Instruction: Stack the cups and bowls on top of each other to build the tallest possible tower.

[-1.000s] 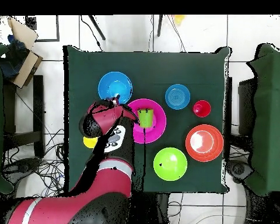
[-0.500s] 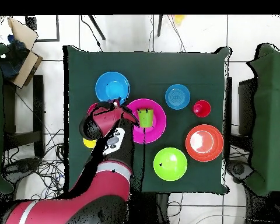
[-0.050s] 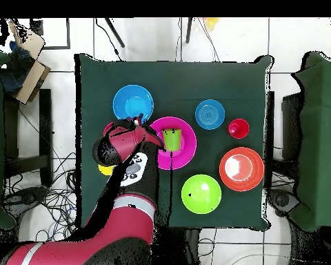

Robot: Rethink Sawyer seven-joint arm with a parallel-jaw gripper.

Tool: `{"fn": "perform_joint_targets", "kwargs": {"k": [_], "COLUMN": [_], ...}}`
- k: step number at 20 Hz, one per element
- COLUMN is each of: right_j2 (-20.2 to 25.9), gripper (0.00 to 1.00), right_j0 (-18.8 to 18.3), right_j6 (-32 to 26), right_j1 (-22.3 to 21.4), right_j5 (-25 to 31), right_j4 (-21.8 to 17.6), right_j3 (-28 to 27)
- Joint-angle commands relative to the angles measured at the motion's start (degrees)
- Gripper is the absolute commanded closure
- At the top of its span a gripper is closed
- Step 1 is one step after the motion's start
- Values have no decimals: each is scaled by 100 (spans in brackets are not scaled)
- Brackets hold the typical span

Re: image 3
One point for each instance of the large blue bowl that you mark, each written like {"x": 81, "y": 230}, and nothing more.
{"x": 127, "y": 99}

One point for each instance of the small crimson bowl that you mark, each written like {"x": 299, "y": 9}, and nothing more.
{"x": 107, "y": 128}

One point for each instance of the green cup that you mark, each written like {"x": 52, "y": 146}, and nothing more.
{"x": 172, "y": 140}

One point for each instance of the grey robot base foot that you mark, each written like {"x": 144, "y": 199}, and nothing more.
{"x": 282, "y": 200}
{"x": 24, "y": 197}

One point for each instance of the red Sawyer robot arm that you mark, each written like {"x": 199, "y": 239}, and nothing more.
{"x": 127, "y": 226}

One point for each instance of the large magenta bowl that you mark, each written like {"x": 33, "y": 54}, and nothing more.
{"x": 186, "y": 143}

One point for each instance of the dark green tablecloth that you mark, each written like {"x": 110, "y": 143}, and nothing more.
{"x": 176, "y": 80}

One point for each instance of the yellow cup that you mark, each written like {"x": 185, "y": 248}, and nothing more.
{"x": 104, "y": 169}

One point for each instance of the blue straight-sided bowl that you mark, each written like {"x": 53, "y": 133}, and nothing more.
{"x": 209, "y": 114}

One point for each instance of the black tripod leg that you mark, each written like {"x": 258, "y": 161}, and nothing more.
{"x": 114, "y": 31}
{"x": 188, "y": 30}

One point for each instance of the green bowl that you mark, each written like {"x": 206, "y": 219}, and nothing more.
{"x": 201, "y": 194}

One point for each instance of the red cup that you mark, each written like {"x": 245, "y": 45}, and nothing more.
{"x": 238, "y": 128}

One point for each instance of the orange bowl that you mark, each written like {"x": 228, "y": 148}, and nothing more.
{"x": 241, "y": 169}

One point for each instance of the cardboard box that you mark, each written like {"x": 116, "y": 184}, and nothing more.
{"x": 30, "y": 80}

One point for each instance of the yellow object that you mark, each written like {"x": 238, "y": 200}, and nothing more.
{"x": 211, "y": 22}

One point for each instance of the dark blue cloth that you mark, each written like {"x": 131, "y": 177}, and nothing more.
{"x": 16, "y": 69}

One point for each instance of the black box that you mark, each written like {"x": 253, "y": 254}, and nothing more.
{"x": 291, "y": 124}

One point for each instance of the black stool frame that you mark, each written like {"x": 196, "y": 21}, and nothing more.
{"x": 45, "y": 124}

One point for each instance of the black square frame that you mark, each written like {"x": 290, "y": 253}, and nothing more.
{"x": 68, "y": 33}

